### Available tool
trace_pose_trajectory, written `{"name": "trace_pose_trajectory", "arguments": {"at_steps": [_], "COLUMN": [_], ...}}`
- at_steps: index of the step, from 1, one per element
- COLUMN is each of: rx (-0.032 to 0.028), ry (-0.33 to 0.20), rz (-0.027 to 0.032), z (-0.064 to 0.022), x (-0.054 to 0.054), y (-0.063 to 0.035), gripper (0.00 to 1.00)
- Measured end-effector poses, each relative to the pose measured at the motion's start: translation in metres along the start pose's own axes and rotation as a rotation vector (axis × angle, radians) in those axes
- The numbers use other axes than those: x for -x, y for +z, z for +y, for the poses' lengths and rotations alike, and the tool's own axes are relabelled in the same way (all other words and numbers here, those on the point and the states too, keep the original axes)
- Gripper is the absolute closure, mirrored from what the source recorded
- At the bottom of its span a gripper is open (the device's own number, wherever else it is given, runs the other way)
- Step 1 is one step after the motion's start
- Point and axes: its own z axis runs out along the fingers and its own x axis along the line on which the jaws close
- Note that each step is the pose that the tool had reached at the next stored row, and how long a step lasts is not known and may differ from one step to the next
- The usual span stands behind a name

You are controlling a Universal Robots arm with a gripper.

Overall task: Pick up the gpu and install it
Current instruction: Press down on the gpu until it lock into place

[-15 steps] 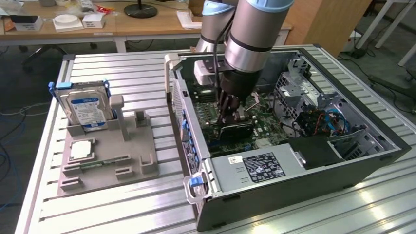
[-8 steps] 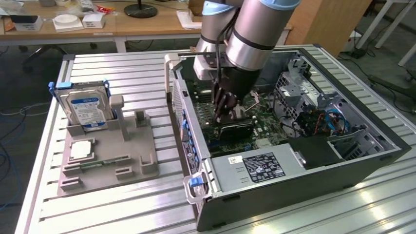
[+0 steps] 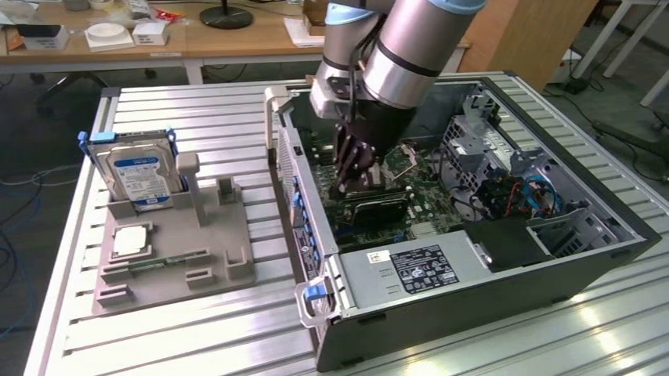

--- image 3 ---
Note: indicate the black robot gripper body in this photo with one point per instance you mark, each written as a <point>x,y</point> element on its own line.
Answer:
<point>383,125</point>

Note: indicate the graphics card with metal bracket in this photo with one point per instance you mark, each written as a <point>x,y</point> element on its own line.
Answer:
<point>378,211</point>

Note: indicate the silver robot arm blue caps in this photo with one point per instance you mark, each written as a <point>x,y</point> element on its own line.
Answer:
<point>402,58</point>

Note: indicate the metal socket cover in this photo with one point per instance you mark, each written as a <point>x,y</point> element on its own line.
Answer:
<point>403,160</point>

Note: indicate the installed RAM stick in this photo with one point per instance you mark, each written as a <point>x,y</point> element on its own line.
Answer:
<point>386,194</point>

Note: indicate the green motherboard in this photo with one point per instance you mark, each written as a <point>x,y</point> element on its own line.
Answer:
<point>429,203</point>

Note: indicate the silver perforated drive cage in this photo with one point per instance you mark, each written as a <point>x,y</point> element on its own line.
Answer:
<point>470,149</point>

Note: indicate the silver finned chipset heatsink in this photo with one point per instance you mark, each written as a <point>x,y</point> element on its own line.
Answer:
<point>429,230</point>

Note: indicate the grey power supply unit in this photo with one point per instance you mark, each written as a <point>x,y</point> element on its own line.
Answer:
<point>418,266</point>

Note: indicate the white paper stack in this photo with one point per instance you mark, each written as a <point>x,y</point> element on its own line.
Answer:
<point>303,37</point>

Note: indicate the brown cardboard box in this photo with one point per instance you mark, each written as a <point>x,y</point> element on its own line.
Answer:
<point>315,11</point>

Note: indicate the black plastic shroud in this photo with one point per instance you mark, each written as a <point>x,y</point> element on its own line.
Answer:
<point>501,243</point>

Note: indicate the wooden cabinet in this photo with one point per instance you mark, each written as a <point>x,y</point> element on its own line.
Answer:
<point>522,39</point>

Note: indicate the grey printed parts rack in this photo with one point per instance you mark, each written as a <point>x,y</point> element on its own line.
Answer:
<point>177,235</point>

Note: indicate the wooden desk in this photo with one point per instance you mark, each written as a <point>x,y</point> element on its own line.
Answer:
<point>208,39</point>

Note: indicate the black round lamp base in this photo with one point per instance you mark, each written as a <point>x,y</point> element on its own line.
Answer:
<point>224,17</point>

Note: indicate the hard disk in blue caddy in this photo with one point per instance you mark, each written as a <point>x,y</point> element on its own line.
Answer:
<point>131,176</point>

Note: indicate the black open PC case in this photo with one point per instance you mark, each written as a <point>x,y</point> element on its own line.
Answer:
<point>470,313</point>

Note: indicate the grey metal disk bay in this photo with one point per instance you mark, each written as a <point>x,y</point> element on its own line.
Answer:
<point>574,235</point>

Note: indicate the green RAM stick on rack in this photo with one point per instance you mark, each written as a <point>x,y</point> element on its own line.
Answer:
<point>156,263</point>

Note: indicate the silver CPU chip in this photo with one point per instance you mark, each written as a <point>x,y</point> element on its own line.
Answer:
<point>131,241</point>

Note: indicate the black floor stand base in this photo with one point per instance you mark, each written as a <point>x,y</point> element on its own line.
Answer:
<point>637,135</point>

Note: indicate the small white labelled box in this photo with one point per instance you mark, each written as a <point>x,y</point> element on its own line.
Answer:
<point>151,35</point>

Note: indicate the red packet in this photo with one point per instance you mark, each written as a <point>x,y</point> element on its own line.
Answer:
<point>168,15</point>

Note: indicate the white round container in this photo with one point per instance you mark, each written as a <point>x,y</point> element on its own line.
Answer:
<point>109,37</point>

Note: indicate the grey cup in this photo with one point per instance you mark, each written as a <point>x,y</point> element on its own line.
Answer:
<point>76,4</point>

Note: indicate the white box with black top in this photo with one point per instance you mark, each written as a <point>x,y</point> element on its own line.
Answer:
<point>44,39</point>

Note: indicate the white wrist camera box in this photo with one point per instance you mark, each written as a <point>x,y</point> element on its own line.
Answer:
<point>326,102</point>

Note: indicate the white table frame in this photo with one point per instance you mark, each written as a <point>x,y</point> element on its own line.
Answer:
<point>614,64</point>

